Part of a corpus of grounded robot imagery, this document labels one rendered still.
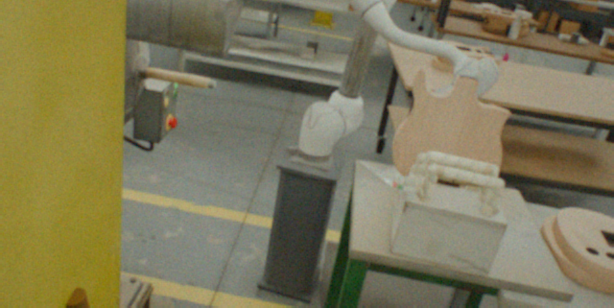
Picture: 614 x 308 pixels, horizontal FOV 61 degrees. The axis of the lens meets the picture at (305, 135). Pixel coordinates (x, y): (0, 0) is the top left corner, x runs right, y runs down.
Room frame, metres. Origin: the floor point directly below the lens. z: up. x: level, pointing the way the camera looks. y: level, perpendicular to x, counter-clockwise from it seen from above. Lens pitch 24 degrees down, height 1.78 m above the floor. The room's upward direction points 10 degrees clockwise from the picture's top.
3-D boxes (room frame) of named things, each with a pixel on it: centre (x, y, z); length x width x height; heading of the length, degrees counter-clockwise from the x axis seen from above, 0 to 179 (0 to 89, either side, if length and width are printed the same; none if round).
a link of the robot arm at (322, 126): (2.18, -0.06, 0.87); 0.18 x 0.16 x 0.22; 149
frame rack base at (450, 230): (1.28, -0.43, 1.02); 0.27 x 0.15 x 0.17; 85
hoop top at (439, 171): (1.23, -0.43, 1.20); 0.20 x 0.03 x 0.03; 84
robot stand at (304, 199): (2.17, -0.06, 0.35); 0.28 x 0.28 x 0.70; 80
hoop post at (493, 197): (1.22, -0.51, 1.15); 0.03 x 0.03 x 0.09
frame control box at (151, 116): (1.69, 0.61, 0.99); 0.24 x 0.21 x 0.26; 88
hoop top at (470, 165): (1.31, -0.44, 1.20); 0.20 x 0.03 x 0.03; 84
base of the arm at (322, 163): (2.17, -0.04, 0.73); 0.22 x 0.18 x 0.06; 80
